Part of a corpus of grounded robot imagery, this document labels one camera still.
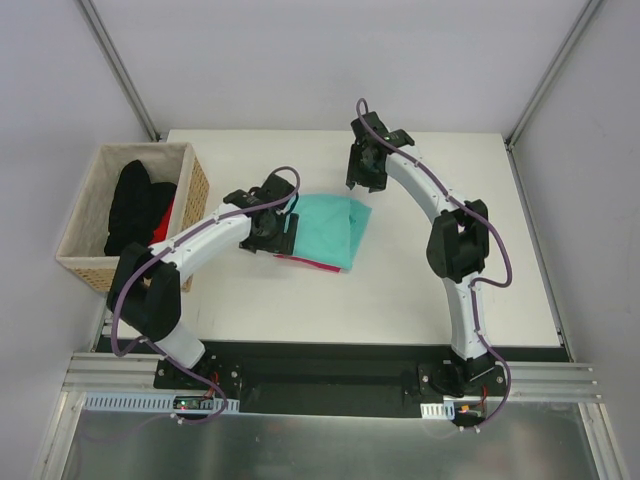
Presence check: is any pink t shirt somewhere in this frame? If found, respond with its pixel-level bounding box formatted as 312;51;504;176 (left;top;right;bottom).
274;254;342;273

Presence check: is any teal t shirt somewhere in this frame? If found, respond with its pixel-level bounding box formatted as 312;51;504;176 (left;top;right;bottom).
289;194;372;271

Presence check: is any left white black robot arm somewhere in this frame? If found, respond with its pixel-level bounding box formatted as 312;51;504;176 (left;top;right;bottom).
107;166;301;389

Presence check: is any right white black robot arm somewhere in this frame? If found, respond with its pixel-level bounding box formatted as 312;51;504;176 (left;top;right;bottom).
346;112;495;398

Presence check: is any red garment in basket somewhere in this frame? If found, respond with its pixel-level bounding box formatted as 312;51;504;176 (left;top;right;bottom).
149;197;174;244

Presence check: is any black garment in basket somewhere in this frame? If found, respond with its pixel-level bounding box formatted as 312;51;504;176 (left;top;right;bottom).
104;160;177;256

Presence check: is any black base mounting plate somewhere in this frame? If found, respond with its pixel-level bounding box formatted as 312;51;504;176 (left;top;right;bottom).
153;341;508;418

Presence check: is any wicker basket with liner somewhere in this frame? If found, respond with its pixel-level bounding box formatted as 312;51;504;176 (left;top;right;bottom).
56;142;209;293

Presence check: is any left white cable duct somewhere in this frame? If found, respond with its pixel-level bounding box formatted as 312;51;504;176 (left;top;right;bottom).
84;393;240;415

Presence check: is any white cable duct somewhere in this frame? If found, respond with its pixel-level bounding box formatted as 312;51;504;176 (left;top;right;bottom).
420;400;455;421
84;393;240;415

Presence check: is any aluminium frame rail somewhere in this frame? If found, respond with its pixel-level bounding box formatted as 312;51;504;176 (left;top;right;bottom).
62;352;604;403

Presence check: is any right white cable duct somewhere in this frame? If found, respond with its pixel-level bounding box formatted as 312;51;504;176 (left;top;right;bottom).
420;400;455;421

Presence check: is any right aluminium corner post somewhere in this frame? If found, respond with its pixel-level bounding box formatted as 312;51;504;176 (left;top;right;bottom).
505;0;606;152

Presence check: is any aluminium corner post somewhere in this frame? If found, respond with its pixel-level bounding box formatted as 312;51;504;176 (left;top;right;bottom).
75;0;161;142
505;0;606;152

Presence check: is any left aluminium corner post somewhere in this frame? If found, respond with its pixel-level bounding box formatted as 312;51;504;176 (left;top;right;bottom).
75;0;161;142

